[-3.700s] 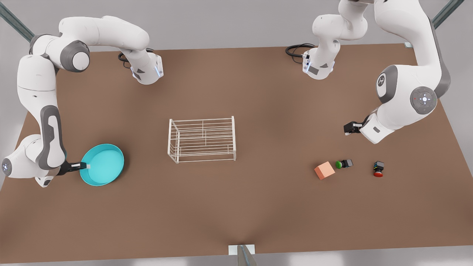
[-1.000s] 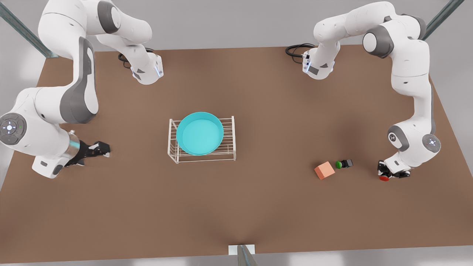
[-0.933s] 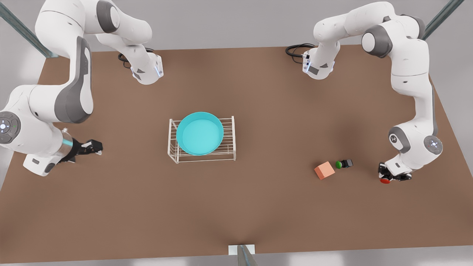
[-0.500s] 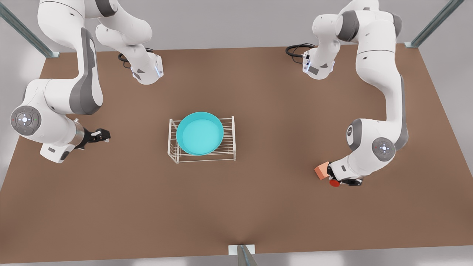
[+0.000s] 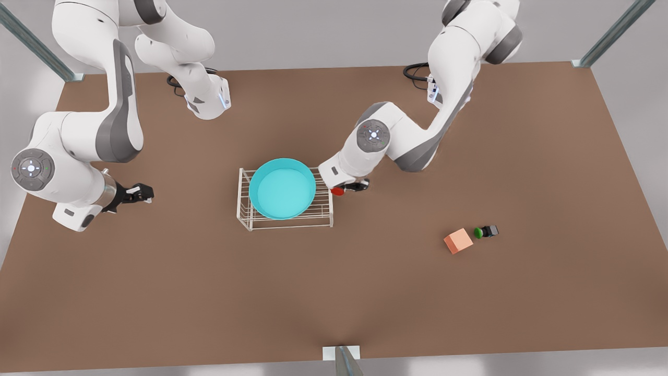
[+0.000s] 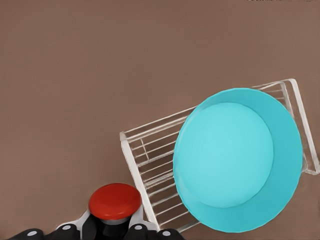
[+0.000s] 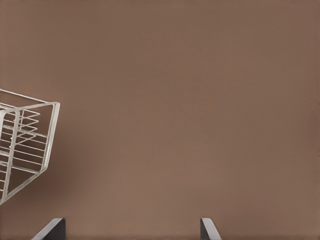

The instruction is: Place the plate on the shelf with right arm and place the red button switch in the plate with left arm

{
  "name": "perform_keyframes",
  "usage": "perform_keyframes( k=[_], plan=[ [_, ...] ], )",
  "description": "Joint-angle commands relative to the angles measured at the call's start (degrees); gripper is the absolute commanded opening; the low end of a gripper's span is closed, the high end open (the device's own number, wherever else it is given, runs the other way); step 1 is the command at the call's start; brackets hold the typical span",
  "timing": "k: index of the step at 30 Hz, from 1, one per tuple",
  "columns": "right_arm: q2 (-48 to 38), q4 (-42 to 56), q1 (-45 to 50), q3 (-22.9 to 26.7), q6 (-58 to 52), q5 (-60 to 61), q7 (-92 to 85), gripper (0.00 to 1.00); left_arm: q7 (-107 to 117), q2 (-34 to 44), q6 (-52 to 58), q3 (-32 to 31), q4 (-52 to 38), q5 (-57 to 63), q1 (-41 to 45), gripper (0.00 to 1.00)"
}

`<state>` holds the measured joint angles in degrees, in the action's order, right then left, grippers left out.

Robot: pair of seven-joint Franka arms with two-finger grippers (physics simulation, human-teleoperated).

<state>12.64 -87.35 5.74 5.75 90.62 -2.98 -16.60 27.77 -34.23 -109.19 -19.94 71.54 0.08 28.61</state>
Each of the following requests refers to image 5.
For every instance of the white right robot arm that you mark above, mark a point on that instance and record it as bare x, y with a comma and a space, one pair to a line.
78, 136

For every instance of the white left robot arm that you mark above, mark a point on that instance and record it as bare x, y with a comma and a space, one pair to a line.
449, 78

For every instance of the red button switch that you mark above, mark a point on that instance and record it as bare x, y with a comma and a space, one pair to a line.
337, 191

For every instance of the silver frame post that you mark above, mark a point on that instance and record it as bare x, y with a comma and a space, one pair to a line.
344, 361
610, 34
36, 44

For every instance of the orange cube block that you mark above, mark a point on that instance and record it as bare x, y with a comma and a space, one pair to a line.
458, 241

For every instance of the green button switch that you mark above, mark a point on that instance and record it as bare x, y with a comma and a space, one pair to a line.
486, 231

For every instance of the cyan round plate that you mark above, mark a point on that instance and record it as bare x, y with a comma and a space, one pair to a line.
282, 189

